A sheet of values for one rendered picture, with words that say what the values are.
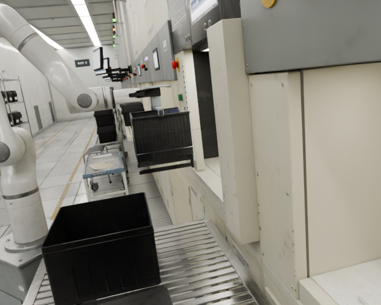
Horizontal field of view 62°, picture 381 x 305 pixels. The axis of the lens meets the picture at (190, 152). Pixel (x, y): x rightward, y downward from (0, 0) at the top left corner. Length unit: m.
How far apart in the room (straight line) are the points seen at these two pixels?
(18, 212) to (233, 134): 0.85
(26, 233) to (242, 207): 0.83
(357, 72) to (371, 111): 0.08
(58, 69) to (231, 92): 0.64
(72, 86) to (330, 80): 0.79
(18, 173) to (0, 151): 0.14
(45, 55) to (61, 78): 0.11
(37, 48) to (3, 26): 0.11
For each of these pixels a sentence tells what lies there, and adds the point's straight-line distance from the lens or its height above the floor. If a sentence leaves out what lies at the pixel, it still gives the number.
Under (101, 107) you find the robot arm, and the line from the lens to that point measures 1.20.
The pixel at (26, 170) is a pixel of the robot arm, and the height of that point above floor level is 1.03.
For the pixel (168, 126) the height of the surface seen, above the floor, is 1.13.
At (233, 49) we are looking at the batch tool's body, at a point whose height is 1.34.
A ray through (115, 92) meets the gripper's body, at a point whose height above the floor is 1.26.
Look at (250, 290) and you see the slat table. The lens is 0.88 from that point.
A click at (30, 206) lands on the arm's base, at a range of 1.30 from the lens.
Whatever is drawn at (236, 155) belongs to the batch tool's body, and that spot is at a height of 1.10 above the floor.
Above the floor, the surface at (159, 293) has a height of 0.86.
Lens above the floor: 1.29
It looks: 13 degrees down
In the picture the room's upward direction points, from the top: 7 degrees counter-clockwise
